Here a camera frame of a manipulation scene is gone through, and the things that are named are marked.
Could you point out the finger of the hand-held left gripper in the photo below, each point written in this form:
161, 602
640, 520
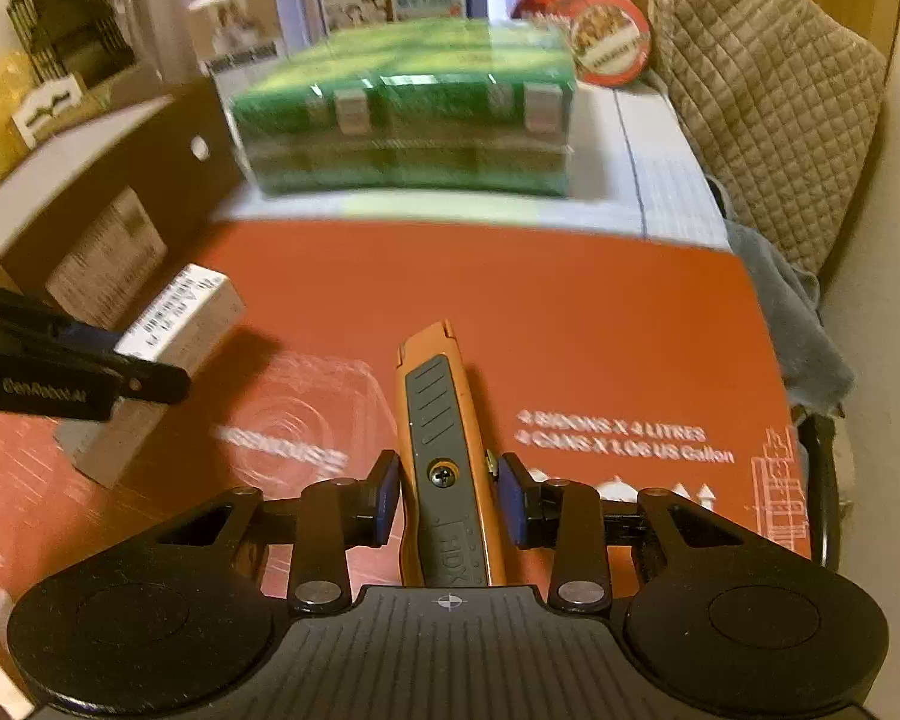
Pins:
154, 384
94, 337

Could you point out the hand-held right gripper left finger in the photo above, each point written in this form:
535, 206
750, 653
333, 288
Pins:
386, 495

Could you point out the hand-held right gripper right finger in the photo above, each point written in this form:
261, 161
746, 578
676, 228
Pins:
511, 499

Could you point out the white ointment box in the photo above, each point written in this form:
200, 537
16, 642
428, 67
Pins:
180, 315

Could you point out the orange utility knife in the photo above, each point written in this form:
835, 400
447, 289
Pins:
442, 420

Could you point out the brown cardboard box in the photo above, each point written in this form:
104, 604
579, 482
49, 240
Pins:
105, 165

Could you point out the white scalloped paper carton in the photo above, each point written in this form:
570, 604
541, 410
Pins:
45, 109

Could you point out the grey cloth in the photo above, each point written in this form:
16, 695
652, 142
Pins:
795, 315

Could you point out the small white product box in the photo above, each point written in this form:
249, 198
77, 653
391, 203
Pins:
240, 22

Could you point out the green tissue multipack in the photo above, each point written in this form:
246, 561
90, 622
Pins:
405, 90

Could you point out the beige quilted cover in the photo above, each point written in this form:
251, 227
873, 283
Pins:
765, 105

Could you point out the red instant food bowl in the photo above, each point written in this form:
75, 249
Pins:
600, 37

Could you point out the black chair frame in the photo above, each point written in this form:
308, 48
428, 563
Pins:
825, 480

